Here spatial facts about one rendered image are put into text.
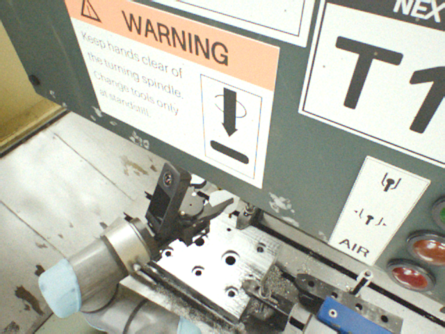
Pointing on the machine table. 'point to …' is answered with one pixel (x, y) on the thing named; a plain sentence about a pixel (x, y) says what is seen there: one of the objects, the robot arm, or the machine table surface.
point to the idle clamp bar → (304, 280)
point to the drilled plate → (271, 244)
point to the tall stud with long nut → (361, 282)
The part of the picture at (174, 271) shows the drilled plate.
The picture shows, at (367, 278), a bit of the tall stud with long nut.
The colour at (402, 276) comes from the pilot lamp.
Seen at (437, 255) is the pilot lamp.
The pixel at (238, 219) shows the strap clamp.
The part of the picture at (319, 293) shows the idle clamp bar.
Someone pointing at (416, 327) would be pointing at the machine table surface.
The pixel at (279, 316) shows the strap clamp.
